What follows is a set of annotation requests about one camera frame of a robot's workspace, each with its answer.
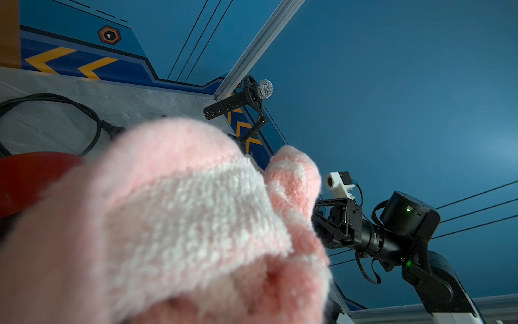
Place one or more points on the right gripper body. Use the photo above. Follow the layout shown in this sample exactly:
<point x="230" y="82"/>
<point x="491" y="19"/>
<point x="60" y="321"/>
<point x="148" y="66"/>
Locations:
<point x="399" y="230"/>

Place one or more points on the red Nespresso coffee machine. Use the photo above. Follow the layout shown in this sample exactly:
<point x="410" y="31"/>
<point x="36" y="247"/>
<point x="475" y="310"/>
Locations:
<point x="24" y="177"/>

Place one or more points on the pink striped towel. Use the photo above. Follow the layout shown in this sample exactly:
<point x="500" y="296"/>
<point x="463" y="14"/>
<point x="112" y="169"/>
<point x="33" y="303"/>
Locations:
<point x="171" y="224"/>

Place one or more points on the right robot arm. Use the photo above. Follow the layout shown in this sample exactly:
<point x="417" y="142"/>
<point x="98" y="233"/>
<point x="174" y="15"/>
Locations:
<point x="435" y="282"/>

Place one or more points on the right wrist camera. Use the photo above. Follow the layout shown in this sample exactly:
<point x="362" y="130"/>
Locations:
<point x="340" y="184"/>

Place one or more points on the black microphone on tripod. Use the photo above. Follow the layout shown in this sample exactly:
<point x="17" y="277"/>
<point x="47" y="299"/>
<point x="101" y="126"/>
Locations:
<point x="253" y="94"/>

